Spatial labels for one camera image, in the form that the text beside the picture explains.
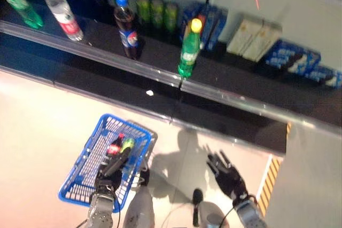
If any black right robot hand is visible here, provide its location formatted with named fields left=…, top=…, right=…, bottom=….
left=206, top=150, right=251, bottom=201

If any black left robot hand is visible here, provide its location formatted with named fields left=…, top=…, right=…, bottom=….
left=94, top=147, right=131, bottom=194

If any Coca-Cola bottle red label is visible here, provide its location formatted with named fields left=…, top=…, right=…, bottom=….
left=106, top=132, right=126, bottom=159

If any blue plastic shopping basket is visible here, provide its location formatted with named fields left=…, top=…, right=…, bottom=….
left=58, top=113, right=158, bottom=214

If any water bottle red label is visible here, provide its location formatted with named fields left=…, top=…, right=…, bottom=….
left=37, top=0, right=84, bottom=42

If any silver right robot leg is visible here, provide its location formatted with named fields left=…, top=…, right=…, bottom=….
left=192, top=188, right=230, bottom=228

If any silver robot leg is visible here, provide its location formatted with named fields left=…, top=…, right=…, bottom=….
left=192, top=188, right=230, bottom=228
left=122, top=170, right=157, bottom=228

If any yellow black hazard tape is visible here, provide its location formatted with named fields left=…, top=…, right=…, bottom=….
left=258, top=122, right=293, bottom=217

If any silver left robot leg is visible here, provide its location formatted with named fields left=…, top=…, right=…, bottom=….
left=122, top=170, right=157, bottom=228

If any low black base shelf board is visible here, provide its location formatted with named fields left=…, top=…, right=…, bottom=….
left=52, top=51, right=185, bottom=126
left=169, top=89, right=292, bottom=155
left=0, top=32, right=58, bottom=86

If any green Sprite bottle yellow cap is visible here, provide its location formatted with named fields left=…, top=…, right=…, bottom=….
left=177, top=18, right=203, bottom=78

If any Pepsi bottle blue cap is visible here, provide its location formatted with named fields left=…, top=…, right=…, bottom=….
left=112, top=0, right=140, bottom=60

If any blue Oreo cookie box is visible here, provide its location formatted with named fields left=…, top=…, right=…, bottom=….
left=307, top=65, right=342, bottom=90
left=264, top=40, right=322, bottom=75

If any beige carton box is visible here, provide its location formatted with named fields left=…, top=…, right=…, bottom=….
left=244, top=21, right=283, bottom=62
left=226, top=13, right=264, bottom=57

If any black shelf board with rail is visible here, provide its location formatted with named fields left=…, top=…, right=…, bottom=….
left=178, top=35, right=342, bottom=135
left=0, top=0, right=184, bottom=89

